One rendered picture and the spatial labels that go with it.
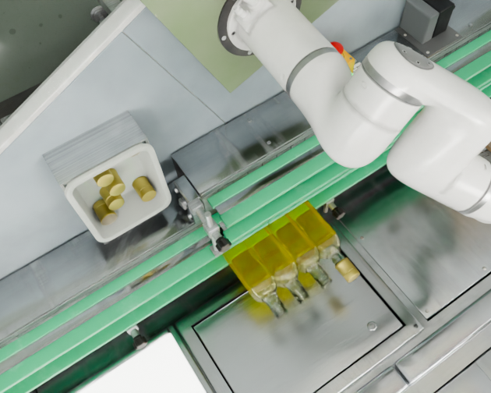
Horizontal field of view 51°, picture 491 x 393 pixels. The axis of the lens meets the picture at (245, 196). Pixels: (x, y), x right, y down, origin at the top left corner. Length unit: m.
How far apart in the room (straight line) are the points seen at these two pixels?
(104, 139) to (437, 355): 0.85
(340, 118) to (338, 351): 0.67
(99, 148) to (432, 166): 0.55
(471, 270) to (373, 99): 0.81
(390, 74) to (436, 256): 0.80
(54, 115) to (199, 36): 0.28
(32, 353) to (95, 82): 0.56
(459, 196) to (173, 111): 0.56
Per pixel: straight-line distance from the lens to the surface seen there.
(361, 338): 1.24
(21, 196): 1.04
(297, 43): 0.76
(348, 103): 0.68
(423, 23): 1.32
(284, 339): 1.22
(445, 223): 1.43
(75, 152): 0.95
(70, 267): 1.16
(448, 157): 0.72
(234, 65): 0.92
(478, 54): 1.39
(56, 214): 1.11
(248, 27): 0.82
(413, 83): 0.66
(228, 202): 1.07
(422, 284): 1.35
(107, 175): 0.98
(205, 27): 0.83
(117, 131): 0.96
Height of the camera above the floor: 1.40
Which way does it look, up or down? 27 degrees down
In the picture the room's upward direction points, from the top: 142 degrees clockwise
